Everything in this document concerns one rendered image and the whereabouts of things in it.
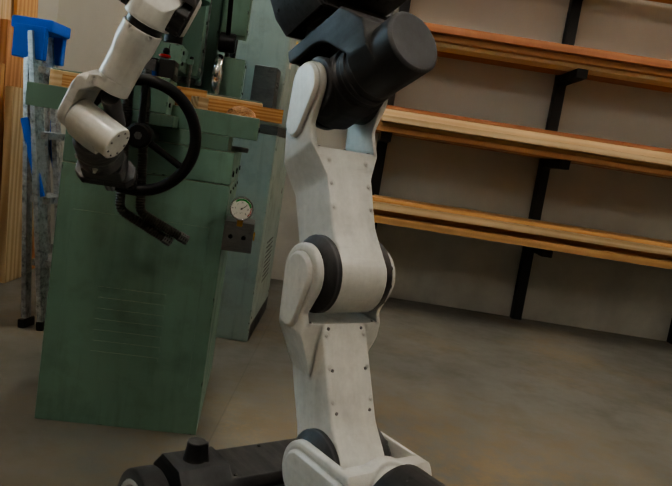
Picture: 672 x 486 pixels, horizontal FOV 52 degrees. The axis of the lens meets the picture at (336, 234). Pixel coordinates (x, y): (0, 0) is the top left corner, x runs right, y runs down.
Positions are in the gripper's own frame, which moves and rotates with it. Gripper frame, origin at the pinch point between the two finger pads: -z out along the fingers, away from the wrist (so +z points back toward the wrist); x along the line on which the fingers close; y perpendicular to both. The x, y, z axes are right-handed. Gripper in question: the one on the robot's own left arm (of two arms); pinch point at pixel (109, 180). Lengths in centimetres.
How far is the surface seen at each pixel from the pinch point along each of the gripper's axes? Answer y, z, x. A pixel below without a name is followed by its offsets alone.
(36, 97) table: 31.0, -22.7, -28.0
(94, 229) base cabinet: 3.3, -38.6, -9.7
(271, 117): 43, -34, 32
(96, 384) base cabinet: -33, -60, -4
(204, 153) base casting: 24.6, -26.6, 16.0
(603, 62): 177, -137, 203
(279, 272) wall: 81, -271, 52
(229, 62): 64, -40, 17
